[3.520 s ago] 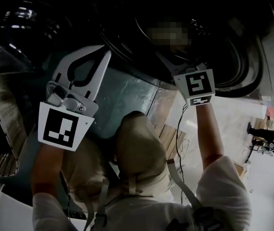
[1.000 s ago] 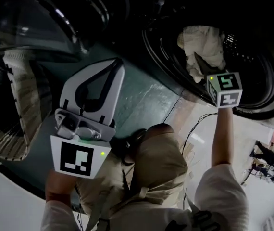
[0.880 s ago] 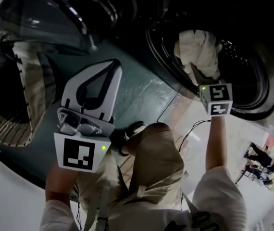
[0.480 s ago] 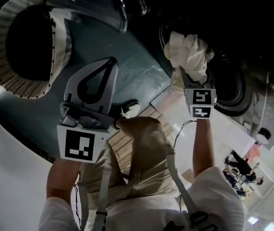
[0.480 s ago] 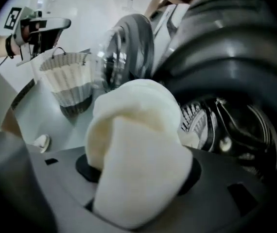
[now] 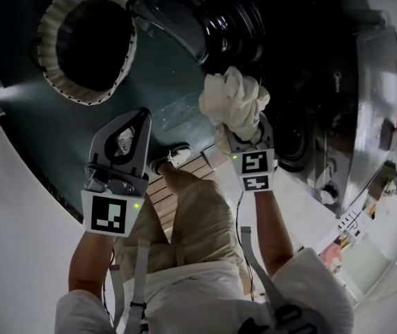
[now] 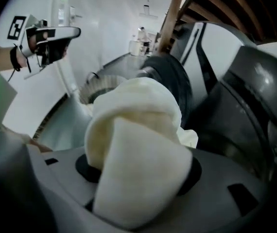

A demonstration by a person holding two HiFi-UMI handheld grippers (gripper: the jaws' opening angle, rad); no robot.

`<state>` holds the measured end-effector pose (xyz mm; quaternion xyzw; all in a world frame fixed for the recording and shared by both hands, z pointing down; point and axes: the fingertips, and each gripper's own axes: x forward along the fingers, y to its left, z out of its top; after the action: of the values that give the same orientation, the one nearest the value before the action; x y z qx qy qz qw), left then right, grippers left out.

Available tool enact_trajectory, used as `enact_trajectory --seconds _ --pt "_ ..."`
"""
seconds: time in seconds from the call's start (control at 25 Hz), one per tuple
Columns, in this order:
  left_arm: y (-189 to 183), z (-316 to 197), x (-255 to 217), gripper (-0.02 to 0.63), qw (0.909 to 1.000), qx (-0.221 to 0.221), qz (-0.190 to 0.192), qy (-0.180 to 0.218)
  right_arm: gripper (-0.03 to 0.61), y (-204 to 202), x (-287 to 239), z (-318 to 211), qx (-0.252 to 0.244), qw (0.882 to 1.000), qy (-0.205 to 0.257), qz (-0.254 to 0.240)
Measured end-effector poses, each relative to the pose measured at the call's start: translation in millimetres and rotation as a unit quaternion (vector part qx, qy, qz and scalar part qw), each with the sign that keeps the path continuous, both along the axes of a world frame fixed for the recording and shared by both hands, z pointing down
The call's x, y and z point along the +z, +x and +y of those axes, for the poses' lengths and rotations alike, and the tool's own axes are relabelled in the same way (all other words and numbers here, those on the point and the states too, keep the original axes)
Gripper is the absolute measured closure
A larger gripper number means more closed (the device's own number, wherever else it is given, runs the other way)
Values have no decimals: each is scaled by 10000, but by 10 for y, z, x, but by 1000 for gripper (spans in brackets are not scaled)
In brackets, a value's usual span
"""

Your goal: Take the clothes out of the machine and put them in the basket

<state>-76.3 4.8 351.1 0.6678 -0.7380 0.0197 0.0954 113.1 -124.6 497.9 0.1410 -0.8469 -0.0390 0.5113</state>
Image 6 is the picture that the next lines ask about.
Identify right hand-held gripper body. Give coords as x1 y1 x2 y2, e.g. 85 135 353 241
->
231 147 279 193

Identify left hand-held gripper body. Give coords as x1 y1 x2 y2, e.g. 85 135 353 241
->
81 164 150 238

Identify cream white clothes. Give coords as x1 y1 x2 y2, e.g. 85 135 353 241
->
198 65 272 160

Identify grey washing machine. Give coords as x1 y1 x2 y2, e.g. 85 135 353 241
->
264 22 397 219

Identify white woven laundry basket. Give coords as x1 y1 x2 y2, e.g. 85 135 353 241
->
27 0 139 106

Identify person's left forearm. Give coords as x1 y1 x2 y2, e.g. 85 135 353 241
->
68 228 116 301

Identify person's right forearm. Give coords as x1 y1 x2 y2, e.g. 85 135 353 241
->
253 189 295 278

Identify white sneaker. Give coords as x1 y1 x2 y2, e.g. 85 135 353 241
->
148 143 193 176
114 126 134 157

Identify person's beige trousers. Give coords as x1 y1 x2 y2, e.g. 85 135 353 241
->
114 164 251 292

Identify white printed paper sheet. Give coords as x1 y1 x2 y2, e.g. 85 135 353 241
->
336 209 372 239

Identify person's white shirt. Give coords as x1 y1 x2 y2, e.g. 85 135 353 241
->
54 247 356 334

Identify round glass washer door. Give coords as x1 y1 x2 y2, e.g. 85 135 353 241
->
131 0 266 65

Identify thin black cable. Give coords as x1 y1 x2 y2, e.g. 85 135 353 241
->
235 191 255 295

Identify grey harness strap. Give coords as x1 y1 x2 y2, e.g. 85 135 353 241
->
240 226 281 309
109 264 126 332
128 238 150 334

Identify black strap buckle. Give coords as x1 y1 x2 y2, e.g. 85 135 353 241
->
274 304 320 334

